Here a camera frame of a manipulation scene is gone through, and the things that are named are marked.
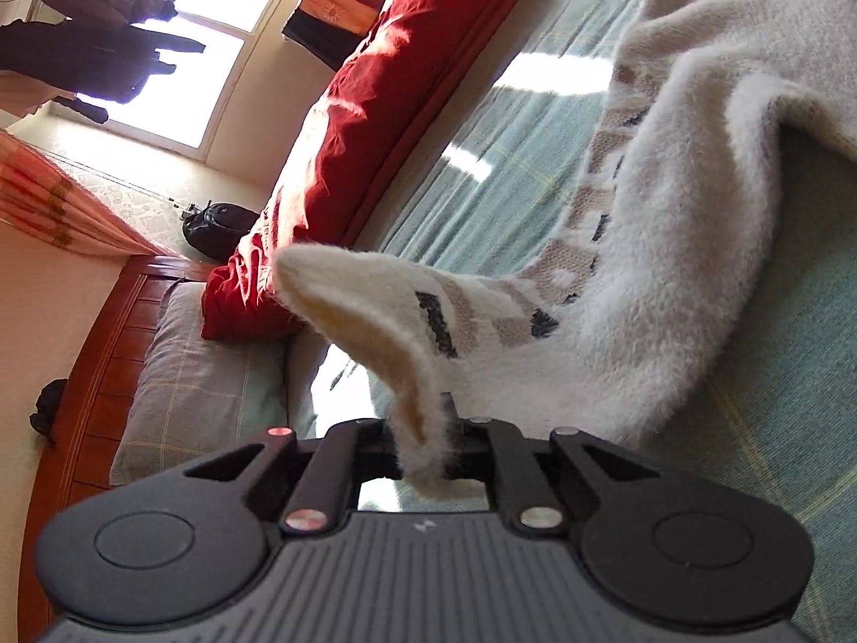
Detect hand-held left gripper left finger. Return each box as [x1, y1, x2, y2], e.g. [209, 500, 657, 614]
[186, 419, 403, 537]

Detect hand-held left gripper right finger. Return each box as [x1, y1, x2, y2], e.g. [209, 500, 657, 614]
[442, 395, 661, 537]

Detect white fluffy sweater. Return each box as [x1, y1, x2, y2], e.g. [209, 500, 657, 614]
[274, 0, 857, 500]

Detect green plaid pillow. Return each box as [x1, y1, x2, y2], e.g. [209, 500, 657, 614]
[110, 281, 296, 487]

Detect black backpack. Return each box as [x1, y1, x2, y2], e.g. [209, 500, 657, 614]
[182, 199, 262, 262]

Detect wooden headboard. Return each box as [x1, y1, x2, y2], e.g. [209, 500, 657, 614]
[27, 255, 215, 643]

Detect small black cloth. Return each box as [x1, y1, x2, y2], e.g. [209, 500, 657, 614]
[30, 378, 68, 443]

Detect red duvet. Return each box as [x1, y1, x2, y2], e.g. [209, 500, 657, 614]
[201, 0, 590, 342]

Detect orange curtain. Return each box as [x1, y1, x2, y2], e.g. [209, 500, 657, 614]
[0, 130, 178, 259]

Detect window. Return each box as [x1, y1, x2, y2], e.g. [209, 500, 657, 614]
[107, 0, 336, 162]

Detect dark brown hanging cloth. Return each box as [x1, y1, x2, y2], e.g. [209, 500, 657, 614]
[281, 10, 363, 71]

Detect black hanging coats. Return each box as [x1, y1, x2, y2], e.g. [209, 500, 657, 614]
[0, 0, 205, 125]

